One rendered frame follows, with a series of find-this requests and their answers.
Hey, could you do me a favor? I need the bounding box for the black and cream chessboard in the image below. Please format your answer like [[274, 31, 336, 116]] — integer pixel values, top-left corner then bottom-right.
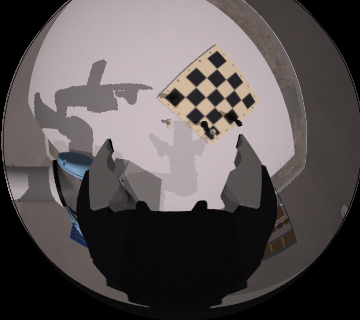
[[157, 45, 260, 146]]

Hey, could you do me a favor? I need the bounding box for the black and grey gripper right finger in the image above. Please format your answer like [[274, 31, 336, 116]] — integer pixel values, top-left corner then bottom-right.
[[220, 134, 277, 261]]

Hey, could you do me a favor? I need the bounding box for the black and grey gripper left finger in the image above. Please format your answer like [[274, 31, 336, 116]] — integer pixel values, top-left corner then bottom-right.
[[76, 138, 128, 260]]

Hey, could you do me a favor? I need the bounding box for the white pawn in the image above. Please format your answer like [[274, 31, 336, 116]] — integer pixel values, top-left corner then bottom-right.
[[210, 129, 217, 138], [166, 119, 173, 128]]

